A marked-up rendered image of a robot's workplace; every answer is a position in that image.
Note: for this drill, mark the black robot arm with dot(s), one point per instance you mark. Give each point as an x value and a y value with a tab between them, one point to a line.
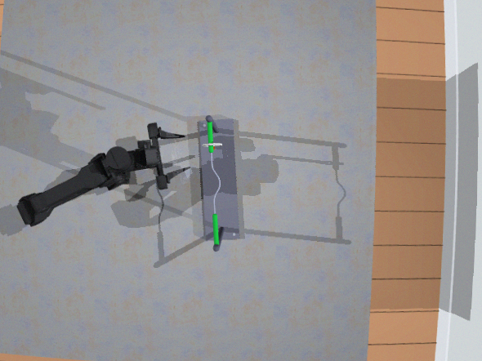
110	170

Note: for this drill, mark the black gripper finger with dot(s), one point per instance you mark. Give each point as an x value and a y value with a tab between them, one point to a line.
170	175
168	135

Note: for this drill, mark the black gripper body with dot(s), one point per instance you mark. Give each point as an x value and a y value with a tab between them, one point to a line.
154	134

